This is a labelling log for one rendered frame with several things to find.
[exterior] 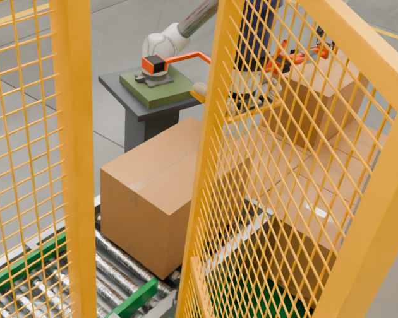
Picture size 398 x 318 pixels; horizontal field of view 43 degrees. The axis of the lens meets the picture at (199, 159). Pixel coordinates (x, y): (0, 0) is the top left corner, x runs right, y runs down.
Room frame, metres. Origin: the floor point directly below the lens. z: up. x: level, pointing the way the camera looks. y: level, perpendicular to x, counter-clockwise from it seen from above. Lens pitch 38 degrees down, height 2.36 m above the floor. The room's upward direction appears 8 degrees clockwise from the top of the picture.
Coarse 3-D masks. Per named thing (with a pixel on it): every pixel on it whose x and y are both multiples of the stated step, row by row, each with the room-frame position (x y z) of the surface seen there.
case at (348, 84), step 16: (320, 64) 2.93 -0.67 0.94; (336, 64) 2.96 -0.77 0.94; (352, 64) 2.99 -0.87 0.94; (320, 80) 2.72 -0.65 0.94; (336, 80) 2.75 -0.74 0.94; (352, 80) 2.78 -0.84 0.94; (288, 96) 2.68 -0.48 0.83; (304, 96) 2.62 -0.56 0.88; (320, 112) 2.55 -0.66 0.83; (336, 112) 2.69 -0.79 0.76; (272, 128) 2.71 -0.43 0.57; (304, 128) 2.59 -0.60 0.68; (320, 128) 2.55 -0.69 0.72; (336, 128) 2.76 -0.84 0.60; (304, 144) 2.57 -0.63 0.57
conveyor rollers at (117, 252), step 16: (240, 224) 1.84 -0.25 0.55; (96, 240) 1.61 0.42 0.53; (64, 256) 1.48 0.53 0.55; (96, 256) 1.50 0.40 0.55; (128, 256) 1.53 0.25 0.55; (208, 256) 1.60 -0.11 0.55; (32, 272) 1.37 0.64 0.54; (48, 272) 1.39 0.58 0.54; (112, 272) 1.43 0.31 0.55; (144, 272) 1.45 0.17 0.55; (176, 272) 1.48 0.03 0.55; (16, 288) 1.28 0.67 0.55; (128, 288) 1.36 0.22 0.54; (160, 288) 1.38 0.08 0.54; (0, 304) 1.19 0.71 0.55; (64, 304) 1.23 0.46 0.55; (112, 304) 1.28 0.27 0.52; (144, 304) 1.30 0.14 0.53
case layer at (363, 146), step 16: (352, 128) 2.88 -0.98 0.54; (368, 128) 2.91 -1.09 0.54; (256, 144) 2.54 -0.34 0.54; (288, 144) 2.59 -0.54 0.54; (368, 144) 2.71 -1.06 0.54; (256, 160) 2.38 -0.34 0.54; (304, 160) 2.46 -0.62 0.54; (320, 160) 2.47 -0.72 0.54; (352, 160) 2.52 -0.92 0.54; (272, 176) 2.26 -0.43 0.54; (288, 176) 2.28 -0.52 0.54; (304, 176) 2.30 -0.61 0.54; (320, 176) 2.32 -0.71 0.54; (336, 176) 2.34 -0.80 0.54; (352, 176) 2.36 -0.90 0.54; (272, 192) 2.12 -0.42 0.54; (352, 192) 2.21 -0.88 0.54; (304, 208) 2.02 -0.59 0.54; (320, 208) 2.04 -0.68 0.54; (336, 208) 2.06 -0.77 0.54; (352, 208) 2.08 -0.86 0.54; (288, 224) 1.89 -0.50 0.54; (272, 240) 1.92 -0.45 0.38; (320, 240) 1.80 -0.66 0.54; (288, 256) 1.86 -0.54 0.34; (304, 256) 1.81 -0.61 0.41; (272, 272) 1.89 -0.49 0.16; (288, 272) 1.84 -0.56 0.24; (304, 272) 1.80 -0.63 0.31; (320, 272) 1.75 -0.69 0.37; (304, 288) 1.78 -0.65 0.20; (320, 288) 1.73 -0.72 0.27
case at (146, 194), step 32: (192, 128) 2.03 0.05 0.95; (128, 160) 1.72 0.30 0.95; (160, 160) 1.75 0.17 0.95; (192, 160) 1.78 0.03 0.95; (224, 160) 1.82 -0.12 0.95; (128, 192) 1.55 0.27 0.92; (160, 192) 1.54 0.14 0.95; (192, 192) 1.57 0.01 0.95; (128, 224) 1.55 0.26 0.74; (160, 224) 1.44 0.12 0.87; (160, 256) 1.43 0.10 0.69
